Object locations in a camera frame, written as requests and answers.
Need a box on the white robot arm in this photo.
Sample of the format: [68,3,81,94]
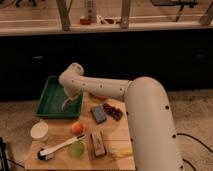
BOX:
[59,63,185,171]

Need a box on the brown grape bunch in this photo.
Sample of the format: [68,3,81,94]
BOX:
[103,103,123,121]

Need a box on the green plastic tray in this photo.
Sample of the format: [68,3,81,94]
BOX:
[35,76,83,119]

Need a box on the wooden block eraser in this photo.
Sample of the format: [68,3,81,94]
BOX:
[90,131,107,157]

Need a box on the grey blue towel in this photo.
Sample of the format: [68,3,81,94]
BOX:
[61,98,71,111]

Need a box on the green plastic cup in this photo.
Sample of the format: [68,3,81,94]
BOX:
[68,142,85,158]

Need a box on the white bottle on shelf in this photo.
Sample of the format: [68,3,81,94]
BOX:
[84,0,97,23]

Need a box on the black floor cable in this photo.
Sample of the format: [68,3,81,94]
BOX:
[176,132,213,171]

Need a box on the orange bowl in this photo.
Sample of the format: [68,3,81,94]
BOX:
[90,93,107,100]

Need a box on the wooden table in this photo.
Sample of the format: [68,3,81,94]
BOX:
[24,81,179,171]

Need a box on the red bowl on shelf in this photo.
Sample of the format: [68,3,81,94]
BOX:
[79,16,92,25]

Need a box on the blue sponge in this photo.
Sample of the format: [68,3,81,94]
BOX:
[91,105,107,124]

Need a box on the orange fruit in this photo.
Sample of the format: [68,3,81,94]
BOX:
[71,121,83,135]

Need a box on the yellow banana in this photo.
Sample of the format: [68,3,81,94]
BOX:
[110,148,132,158]

